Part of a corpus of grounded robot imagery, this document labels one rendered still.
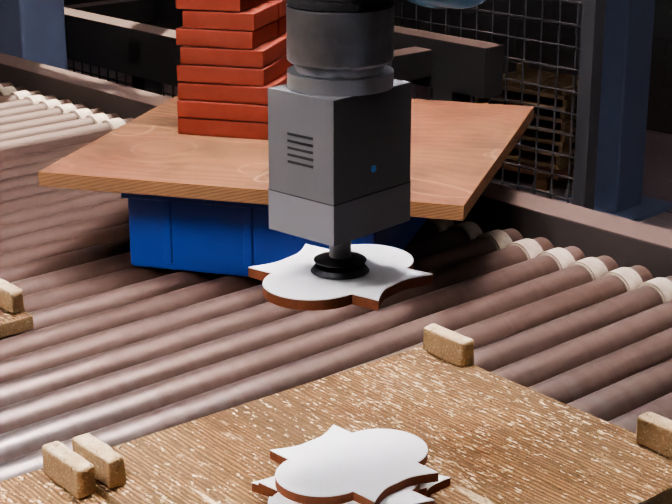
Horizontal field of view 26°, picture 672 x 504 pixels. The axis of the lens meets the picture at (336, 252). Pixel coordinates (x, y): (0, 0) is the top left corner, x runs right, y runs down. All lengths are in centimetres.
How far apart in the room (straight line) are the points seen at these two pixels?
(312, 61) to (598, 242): 87
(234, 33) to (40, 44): 114
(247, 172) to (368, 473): 63
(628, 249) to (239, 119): 50
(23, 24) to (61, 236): 105
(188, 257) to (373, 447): 60
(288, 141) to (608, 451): 42
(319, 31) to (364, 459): 35
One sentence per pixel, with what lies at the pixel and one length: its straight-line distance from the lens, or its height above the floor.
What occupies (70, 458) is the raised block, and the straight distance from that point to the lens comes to 118.
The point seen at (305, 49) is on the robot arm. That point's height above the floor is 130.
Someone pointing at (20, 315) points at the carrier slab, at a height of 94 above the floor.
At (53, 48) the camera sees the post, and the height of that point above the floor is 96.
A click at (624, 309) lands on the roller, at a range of 164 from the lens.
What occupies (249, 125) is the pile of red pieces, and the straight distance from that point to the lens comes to 183.
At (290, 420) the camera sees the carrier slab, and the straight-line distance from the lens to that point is 129.
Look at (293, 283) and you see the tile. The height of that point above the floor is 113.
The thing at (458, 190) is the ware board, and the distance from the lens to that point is 161.
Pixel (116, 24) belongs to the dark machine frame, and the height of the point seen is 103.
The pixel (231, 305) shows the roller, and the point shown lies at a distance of 163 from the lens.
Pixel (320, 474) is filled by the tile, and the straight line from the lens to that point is 112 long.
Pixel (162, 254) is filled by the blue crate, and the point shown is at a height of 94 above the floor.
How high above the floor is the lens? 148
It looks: 18 degrees down
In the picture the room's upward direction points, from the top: straight up
